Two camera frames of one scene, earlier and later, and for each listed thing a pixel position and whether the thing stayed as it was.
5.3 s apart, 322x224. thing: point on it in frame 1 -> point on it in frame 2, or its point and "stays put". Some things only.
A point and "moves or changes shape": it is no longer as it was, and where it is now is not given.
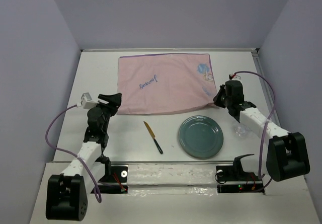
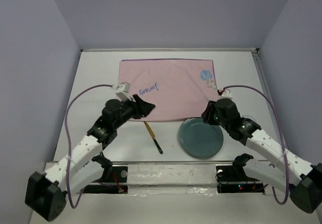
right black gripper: (216, 99) -> (207, 115)
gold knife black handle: (153, 137) stays put
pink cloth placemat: (164, 83) moves or changes shape
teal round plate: (200, 137) stays put
